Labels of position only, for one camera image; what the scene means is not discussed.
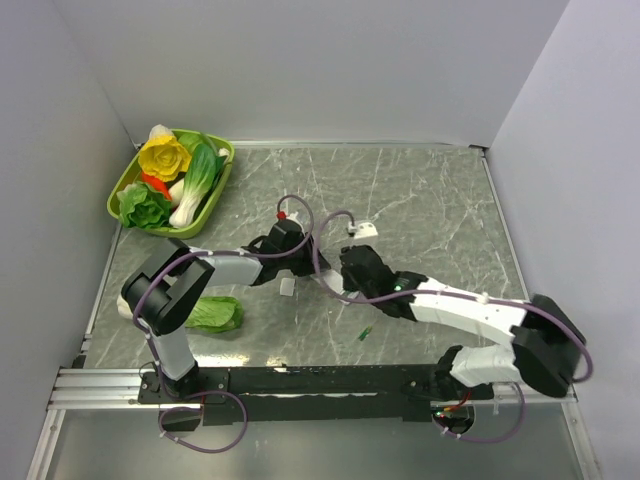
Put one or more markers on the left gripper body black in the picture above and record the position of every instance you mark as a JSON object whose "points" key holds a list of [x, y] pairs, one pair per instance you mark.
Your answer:
{"points": [[302, 262]]}

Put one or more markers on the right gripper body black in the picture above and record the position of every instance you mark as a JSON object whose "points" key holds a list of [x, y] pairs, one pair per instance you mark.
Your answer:
{"points": [[350, 285]]}

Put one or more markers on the grey battery cover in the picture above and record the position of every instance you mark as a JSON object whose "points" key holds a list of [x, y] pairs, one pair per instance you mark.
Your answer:
{"points": [[287, 287]]}

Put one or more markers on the green battery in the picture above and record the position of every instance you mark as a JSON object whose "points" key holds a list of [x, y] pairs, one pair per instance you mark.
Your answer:
{"points": [[363, 335]]}

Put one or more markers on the white remote control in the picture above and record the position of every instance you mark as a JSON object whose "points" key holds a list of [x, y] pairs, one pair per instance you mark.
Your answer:
{"points": [[334, 281]]}

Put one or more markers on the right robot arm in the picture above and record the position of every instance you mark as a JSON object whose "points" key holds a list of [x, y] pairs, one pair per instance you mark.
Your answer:
{"points": [[533, 341]]}

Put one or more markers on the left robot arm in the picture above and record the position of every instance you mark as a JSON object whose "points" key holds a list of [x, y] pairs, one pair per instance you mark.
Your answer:
{"points": [[164, 290]]}

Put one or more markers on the loose green cabbage leaf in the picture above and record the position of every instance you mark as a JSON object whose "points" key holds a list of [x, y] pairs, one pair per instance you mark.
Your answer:
{"points": [[216, 315]]}

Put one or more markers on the toy bok choy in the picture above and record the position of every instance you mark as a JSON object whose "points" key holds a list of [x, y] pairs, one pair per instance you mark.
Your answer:
{"points": [[198, 181]]}

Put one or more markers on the red toy pepper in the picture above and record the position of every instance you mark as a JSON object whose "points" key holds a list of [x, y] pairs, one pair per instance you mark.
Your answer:
{"points": [[156, 184]]}

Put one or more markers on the green toy lettuce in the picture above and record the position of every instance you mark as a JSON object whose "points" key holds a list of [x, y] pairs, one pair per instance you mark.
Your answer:
{"points": [[140, 206]]}

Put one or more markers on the yellow toy cabbage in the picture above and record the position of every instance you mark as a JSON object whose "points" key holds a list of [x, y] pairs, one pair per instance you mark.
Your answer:
{"points": [[164, 158]]}

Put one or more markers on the green plastic basket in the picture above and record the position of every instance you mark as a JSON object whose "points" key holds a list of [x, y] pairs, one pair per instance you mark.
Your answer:
{"points": [[173, 183]]}

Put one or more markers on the white toy vegetable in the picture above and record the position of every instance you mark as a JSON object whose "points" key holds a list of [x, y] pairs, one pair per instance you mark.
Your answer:
{"points": [[160, 131]]}

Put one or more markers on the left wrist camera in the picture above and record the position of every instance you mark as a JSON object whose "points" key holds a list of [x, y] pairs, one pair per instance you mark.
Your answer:
{"points": [[293, 216]]}

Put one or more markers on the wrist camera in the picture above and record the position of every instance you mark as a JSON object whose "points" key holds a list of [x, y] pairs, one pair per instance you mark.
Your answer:
{"points": [[362, 233], [293, 216]]}

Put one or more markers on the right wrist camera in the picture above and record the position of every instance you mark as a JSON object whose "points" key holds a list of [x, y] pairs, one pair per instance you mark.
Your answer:
{"points": [[362, 233]]}

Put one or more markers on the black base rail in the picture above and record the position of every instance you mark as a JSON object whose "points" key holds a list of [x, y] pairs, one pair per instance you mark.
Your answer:
{"points": [[300, 393]]}

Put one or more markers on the aluminium frame rail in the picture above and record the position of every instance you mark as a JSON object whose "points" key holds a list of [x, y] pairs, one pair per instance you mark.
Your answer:
{"points": [[95, 389]]}

